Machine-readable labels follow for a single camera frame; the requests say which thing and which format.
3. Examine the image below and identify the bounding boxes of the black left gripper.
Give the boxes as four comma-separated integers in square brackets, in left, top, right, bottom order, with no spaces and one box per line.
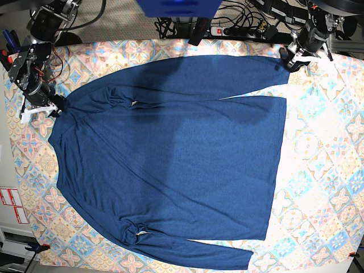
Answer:
[279,24,333,71]

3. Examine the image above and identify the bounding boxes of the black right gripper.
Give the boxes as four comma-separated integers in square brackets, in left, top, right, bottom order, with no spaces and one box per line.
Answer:
[20,84,66,124]

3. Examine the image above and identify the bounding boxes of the blue long-sleeve shirt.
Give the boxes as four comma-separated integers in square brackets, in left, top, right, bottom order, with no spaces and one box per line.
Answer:
[49,55,289,270]

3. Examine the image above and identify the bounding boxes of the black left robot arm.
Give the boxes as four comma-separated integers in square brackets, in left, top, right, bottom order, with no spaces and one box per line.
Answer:
[279,1,344,73]

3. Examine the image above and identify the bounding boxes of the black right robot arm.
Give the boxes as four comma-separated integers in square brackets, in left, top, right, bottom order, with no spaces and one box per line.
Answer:
[1,1,82,123]

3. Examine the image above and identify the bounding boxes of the red-black clamp upper left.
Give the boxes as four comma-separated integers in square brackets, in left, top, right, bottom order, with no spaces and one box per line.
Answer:
[0,49,13,72]

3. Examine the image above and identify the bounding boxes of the black round stool base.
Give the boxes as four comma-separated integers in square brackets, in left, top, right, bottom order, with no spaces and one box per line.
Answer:
[55,32,82,47]

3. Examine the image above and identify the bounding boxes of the white power strip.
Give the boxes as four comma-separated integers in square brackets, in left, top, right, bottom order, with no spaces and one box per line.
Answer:
[210,25,268,38]

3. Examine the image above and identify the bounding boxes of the red-white labels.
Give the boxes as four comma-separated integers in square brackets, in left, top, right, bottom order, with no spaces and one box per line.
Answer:
[1,187,29,224]

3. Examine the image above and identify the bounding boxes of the white cabinet lower left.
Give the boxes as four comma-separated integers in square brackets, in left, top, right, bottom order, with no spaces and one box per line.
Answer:
[1,226,38,259]

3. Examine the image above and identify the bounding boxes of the blue-black clamp lower left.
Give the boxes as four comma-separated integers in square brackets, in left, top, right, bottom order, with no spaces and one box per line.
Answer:
[25,242,50,254]

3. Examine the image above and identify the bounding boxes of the orange clamp lower right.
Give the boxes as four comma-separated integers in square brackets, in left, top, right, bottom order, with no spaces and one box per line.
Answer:
[349,253,361,258]

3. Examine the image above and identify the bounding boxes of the blue-handled clamp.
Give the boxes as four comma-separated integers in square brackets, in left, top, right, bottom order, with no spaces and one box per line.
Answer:
[2,30,21,53]

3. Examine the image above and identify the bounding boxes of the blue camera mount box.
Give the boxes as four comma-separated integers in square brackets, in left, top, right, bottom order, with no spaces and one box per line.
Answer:
[137,0,222,18]

